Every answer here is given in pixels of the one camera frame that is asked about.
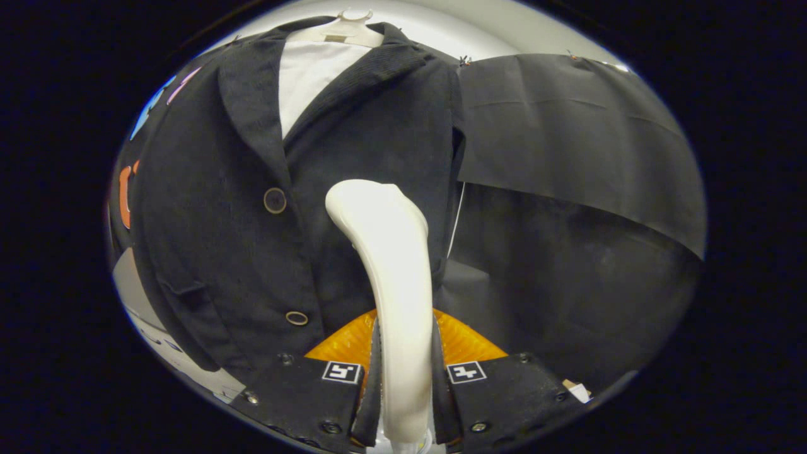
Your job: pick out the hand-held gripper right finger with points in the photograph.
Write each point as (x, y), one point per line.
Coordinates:
(441, 403)

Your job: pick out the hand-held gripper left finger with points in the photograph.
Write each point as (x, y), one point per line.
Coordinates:
(374, 397)

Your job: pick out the white garment steamer head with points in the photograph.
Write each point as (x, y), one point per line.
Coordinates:
(397, 277)

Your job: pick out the black button jacket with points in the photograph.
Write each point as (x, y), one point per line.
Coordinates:
(214, 221)

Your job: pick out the small cardboard box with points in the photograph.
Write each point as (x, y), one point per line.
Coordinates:
(577, 391)

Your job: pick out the grey cabinet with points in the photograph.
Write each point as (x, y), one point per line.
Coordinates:
(145, 321)

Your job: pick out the black backdrop cloth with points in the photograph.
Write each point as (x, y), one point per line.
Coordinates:
(567, 126)

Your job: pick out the row of black cloth clips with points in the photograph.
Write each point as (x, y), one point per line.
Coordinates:
(464, 61)

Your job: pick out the white plastic hanger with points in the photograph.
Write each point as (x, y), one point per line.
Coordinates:
(343, 30)

